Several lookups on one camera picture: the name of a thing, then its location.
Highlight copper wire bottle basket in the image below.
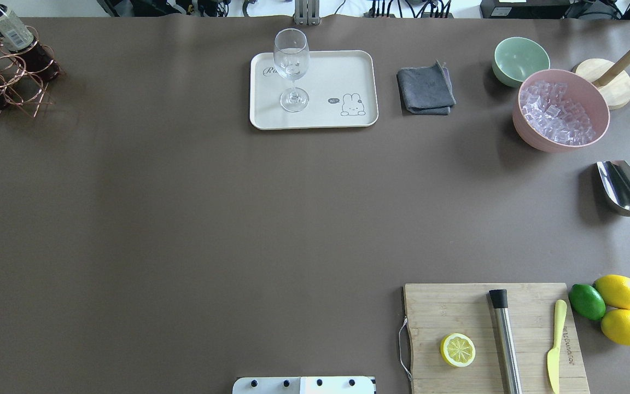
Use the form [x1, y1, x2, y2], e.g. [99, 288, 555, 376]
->
[0, 41, 55, 118]

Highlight cream rabbit tray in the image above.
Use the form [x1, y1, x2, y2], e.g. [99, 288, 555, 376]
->
[248, 50, 378, 130]

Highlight clear wine glass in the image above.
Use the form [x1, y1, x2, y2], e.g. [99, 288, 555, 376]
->
[273, 28, 310, 113]

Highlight grey folded cloth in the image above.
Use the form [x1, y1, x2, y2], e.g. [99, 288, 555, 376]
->
[396, 61, 457, 115]

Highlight bamboo cutting board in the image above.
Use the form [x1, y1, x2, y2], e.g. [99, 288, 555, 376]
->
[404, 283, 568, 393]

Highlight half lemon slice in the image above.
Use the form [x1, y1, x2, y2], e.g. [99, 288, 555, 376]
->
[440, 333, 476, 367]

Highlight steel muddler black tip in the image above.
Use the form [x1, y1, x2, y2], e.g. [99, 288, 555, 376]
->
[488, 289, 523, 393]

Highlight green bowl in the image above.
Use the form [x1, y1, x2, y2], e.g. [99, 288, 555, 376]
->
[492, 37, 551, 88]

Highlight clear ice cubes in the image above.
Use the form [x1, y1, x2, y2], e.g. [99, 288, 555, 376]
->
[518, 80, 597, 146]

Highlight pink bowl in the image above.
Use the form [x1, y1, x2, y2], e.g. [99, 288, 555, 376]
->
[512, 69, 610, 153]

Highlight yellow plastic knife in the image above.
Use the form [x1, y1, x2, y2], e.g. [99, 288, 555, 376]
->
[546, 299, 567, 393]

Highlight green lime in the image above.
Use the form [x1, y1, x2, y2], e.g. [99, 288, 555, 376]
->
[568, 283, 606, 321]

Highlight steel ice scoop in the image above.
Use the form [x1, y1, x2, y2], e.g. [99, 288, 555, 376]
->
[596, 160, 630, 217]

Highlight yellow lemon far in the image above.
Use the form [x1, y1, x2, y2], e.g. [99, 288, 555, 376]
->
[593, 274, 630, 310]

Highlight yellow lemon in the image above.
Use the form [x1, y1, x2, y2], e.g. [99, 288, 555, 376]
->
[593, 274, 630, 310]
[600, 309, 630, 346]

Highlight wooden glass tree stand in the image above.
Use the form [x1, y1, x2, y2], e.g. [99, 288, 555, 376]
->
[573, 49, 630, 110]

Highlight yellow lemon near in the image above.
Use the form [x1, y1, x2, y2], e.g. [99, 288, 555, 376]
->
[600, 309, 630, 346]

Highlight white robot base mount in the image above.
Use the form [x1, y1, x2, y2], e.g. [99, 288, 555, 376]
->
[232, 375, 377, 393]

